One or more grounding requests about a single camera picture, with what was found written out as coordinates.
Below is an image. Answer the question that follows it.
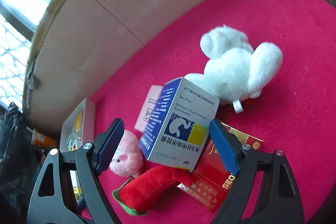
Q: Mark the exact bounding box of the red cigarette box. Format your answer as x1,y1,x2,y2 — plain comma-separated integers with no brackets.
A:
178,121,264,213

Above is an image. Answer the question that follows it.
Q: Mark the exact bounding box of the red chili plush toy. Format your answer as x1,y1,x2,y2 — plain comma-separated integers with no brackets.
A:
112,166,193,216

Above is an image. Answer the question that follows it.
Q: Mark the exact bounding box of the orange drink cup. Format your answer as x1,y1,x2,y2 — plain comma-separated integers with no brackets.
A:
26,127,58,150

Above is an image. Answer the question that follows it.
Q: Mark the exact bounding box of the blue white medicine box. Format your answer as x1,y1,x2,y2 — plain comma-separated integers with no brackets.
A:
138,77,219,170

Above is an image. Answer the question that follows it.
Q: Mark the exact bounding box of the white plush toy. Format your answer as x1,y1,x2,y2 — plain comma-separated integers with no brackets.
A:
185,25,283,113

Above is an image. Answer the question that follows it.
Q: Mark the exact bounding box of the pink tissue pack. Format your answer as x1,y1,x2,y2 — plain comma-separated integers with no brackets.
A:
134,85,163,132

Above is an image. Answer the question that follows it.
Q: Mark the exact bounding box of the white cardboard tray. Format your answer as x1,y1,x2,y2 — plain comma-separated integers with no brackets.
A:
59,98,96,212

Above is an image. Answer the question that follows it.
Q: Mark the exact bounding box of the black plastic bag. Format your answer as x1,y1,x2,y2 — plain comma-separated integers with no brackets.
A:
1,102,42,218

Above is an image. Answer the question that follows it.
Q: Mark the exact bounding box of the pink plush pig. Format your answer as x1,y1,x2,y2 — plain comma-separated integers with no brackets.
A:
109,130,143,177

